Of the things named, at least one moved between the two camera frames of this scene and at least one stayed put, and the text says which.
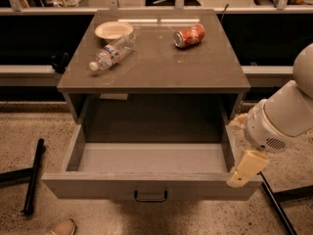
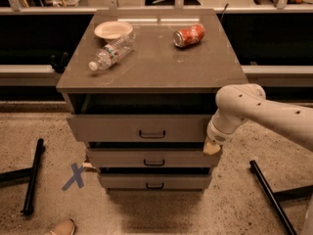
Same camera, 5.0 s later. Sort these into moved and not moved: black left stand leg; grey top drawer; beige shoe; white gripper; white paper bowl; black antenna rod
Moved: grey top drawer; white gripper
Not moved: black antenna rod; beige shoe; black left stand leg; white paper bowl
